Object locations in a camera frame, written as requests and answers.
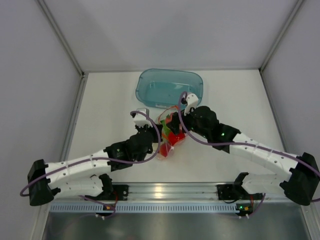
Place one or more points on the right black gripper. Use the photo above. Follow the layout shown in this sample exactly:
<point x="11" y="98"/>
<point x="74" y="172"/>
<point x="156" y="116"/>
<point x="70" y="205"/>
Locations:
<point x="175" y="124"/>

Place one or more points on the red fake pepper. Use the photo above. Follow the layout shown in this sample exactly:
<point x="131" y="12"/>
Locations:
<point x="176" y="139"/>

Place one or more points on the teal plastic bin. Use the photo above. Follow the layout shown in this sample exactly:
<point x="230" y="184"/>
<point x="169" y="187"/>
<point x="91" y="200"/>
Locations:
<point x="161" y="88"/>

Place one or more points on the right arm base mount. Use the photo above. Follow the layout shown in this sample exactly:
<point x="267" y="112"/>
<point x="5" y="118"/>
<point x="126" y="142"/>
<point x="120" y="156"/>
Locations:
<point x="227" y="192"/>

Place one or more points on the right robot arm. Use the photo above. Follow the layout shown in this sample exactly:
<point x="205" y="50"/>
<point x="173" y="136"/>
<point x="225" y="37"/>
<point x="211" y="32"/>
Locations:
<point x="294" y="176"/>

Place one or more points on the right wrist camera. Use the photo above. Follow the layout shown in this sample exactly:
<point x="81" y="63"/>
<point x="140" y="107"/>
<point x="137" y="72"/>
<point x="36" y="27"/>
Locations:
<point x="190" y="101"/>

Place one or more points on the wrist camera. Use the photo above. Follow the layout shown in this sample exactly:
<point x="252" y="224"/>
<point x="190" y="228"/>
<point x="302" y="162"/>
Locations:
<point x="190" y="101"/>
<point x="140" y="120"/>

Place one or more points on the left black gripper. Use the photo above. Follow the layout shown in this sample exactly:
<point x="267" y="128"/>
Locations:
<point x="152" y="129"/>

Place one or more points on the aluminium mounting rail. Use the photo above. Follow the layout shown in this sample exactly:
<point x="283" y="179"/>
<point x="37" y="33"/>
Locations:
<point x="177" y="191"/>

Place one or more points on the green fake vegetable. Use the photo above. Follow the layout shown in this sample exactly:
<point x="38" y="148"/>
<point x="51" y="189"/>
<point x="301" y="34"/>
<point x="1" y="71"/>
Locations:
<point x="165" y="130"/>

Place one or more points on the clear zip top bag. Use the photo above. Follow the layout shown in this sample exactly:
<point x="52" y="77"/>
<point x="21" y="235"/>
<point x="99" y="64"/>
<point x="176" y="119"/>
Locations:
<point x="162" y="116"/>

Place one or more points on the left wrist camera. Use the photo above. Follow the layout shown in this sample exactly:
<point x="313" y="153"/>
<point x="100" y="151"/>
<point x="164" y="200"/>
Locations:
<point x="140" y="120"/>

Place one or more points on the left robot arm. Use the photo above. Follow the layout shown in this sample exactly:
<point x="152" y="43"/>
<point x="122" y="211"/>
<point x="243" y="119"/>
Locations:
<point x="89" y="176"/>

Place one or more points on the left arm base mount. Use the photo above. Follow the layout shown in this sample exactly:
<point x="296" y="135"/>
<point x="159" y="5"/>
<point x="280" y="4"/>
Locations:
<point x="120" y="192"/>

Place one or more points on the slotted cable duct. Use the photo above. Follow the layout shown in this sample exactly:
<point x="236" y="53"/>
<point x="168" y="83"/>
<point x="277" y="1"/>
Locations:
<point x="136" y="207"/>

